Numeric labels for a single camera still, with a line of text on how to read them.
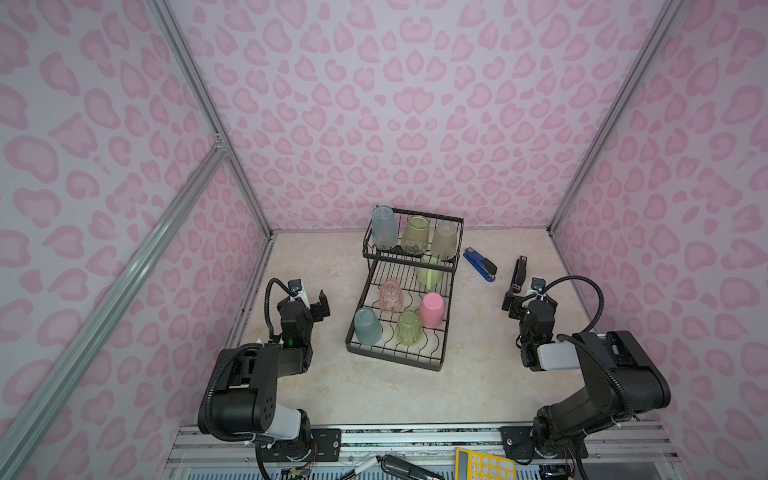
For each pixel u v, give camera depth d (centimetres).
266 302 64
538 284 79
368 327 82
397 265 82
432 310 86
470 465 69
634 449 73
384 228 85
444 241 84
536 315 71
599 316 68
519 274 104
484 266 107
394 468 66
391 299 98
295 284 78
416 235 83
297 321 70
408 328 88
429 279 95
